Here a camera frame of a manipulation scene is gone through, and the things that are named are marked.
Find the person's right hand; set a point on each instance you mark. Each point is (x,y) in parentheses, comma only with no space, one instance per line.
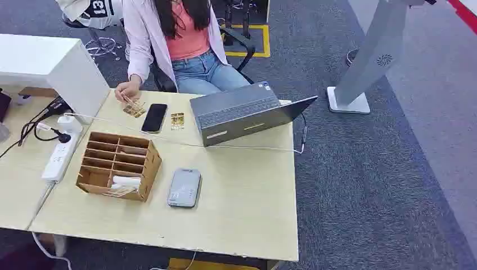
(126,90)

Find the gold patterned card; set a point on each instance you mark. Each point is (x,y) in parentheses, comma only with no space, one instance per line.
(134,109)

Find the black smartphone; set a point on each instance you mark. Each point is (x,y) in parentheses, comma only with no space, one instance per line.
(154,117)

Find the small gold card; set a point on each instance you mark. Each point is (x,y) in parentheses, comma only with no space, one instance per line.
(177,120)

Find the white charger adapter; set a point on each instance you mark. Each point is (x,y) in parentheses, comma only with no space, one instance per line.
(69,123)

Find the white box cabinet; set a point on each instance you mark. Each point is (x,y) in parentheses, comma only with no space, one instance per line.
(56,69)

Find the wooden card sorting box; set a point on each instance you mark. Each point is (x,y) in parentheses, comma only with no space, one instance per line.
(119,164)

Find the person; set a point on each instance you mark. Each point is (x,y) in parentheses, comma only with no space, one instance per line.
(186,41)

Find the white numbered garment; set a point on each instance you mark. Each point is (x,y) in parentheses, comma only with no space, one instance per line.
(93,11)

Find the white cards stack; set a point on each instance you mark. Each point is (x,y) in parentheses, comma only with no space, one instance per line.
(126,182)

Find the white power strip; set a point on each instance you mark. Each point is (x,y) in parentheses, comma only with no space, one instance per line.
(59,158)

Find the grey card reader device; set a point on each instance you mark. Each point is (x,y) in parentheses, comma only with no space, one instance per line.
(184,187)

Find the grey open laptop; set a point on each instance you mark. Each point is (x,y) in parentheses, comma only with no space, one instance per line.
(238,111)

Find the black office chair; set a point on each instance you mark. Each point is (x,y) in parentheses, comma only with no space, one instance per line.
(238,56)

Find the grey kiosk stand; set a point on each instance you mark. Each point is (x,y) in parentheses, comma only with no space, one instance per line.
(367,59)

